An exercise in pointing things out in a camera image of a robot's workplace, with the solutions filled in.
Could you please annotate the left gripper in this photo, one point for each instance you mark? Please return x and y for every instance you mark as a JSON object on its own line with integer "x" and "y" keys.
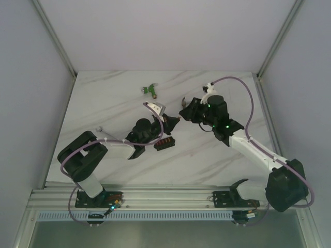
{"x": 163, "y": 123}

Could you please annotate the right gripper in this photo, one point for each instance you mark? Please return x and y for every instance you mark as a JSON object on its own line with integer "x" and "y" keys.
{"x": 190, "y": 113}

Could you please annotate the black fuse box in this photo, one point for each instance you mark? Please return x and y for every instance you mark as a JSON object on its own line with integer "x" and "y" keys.
{"x": 165, "y": 143}

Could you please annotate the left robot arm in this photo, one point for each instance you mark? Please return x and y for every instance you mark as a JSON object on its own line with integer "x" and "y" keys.
{"x": 81, "y": 157}

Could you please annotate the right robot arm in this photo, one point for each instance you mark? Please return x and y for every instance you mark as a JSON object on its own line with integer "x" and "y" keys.
{"x": 285, "y": 185}

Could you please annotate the green spray gun toy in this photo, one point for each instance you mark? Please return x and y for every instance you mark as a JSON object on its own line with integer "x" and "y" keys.
{"x": 150, "y": 89}

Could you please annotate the grey metal bolt tool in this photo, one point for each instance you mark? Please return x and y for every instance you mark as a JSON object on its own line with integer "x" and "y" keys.
{"x": 100, "y": 130}

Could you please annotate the hammer with black handle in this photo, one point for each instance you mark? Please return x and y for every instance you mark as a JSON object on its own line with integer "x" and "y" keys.
{"x": 184, "y": 103}

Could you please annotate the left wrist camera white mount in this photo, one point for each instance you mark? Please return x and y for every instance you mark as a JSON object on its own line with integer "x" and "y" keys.
{"x": 155, "y": 108}

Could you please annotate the aluminium front rail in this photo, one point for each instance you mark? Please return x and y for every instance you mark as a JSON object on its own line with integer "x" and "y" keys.
{"x": 55, "y": 196}

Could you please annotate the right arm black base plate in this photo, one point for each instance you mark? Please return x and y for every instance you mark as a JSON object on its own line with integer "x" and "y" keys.
{"x": 229, "y": 199}

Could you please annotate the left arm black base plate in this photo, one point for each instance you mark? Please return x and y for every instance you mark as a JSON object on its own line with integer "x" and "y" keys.
{"x": 105, "y": 199}

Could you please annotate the slotted grey cable duct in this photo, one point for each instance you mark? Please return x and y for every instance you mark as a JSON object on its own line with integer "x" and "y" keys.
{"x": 140, "y": 215}

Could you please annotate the right aluminium frame post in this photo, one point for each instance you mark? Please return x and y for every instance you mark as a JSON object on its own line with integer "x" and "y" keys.
{"x": 280, "y": 37}

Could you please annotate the aluminium frame post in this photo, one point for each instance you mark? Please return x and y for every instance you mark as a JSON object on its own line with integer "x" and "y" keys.
{"x": 54, "y": 37}
{"x": 280, "y": 37}

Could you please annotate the left aluminium frame post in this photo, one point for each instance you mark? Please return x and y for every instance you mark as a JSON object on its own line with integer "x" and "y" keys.
{"x": 54, "y": 37}

